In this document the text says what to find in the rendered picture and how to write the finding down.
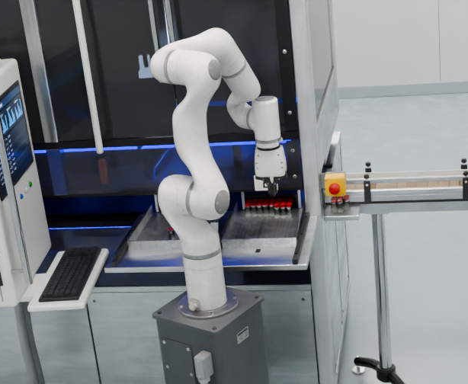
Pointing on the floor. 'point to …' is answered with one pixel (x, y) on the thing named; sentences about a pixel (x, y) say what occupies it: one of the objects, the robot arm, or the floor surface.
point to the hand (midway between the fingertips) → (272, 190)
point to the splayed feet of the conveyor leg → (376, 370)
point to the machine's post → (312, 184)
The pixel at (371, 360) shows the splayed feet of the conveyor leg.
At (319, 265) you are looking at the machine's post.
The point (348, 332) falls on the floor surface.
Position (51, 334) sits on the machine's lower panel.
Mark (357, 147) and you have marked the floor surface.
